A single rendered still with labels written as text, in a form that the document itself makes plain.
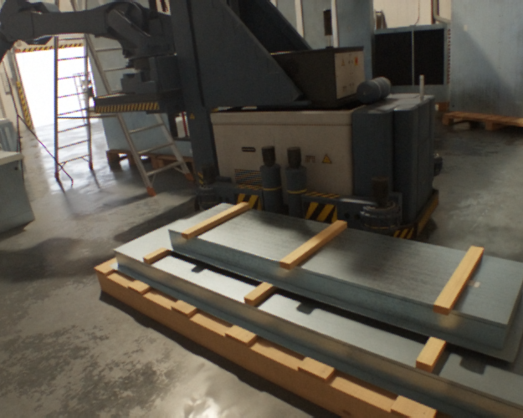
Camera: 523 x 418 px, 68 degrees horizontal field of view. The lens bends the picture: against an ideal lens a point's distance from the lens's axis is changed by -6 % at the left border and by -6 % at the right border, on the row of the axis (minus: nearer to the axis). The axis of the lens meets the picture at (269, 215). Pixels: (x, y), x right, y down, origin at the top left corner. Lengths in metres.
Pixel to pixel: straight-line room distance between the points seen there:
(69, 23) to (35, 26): 0.30
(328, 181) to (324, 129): 0.32
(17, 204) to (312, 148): 2.85
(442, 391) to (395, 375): 0.16
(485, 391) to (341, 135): 1.59
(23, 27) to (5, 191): 1.44
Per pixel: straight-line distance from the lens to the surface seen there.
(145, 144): 5.58
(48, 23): 3.81
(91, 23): 3.63
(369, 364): 1.47
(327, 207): 2.36
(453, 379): 1.37
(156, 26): 3.63
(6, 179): 4.23
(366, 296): 1.54
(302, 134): 2.53
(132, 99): 3.28
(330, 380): 1.50
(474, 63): 6.62
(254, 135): 2.73
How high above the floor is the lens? 1.19
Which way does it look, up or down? 22 degrees down
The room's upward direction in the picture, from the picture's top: 6 degrees counter-clockwise
